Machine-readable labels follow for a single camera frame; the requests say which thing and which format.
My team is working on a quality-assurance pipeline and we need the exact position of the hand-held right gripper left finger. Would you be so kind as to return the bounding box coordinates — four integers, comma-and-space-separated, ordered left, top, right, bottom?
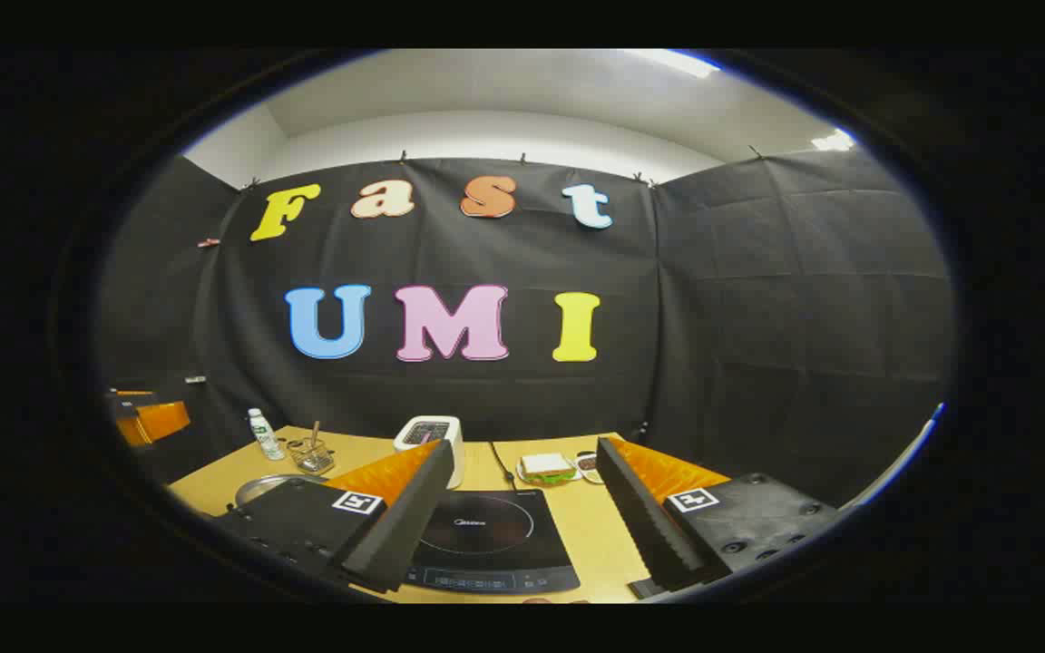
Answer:
212, 439, 456, 595

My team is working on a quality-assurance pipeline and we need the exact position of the steel pot with black handles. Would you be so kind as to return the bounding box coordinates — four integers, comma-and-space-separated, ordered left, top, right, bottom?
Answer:
234, 473, 328, 507

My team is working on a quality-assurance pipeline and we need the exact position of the black power cable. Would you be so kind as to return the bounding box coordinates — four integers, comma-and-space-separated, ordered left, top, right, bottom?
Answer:
487, 441, 520, 491

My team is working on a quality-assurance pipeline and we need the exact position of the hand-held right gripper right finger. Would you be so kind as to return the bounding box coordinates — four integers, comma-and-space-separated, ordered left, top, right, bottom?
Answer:
595, 435, 841, 599

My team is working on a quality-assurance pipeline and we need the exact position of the white cloth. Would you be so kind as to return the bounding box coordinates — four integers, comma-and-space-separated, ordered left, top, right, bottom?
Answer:
845, 402, 947, 511

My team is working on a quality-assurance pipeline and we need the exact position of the black induction cooktop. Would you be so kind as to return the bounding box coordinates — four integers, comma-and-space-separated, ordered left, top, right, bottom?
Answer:
403, 489, 581, 596

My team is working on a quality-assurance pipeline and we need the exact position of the sandwich on plate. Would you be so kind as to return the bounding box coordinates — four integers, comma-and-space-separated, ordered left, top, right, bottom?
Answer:
516, 453, 580, 487

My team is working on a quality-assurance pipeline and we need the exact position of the black backdrop cloth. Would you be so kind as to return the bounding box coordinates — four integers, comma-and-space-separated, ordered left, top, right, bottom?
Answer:
96, 148, 955, 509

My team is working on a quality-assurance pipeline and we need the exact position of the wire mesh utensil holder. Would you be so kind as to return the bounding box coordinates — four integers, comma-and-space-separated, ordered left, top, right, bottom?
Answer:
288, 439, 337, 475

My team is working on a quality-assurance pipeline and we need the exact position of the white drink bottle green cap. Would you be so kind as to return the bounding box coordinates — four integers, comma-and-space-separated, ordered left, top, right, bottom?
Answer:
248, 407, 286, 461

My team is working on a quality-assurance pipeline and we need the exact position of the white toaster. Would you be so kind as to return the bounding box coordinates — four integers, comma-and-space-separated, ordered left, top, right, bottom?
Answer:
393, 415, 466, 490

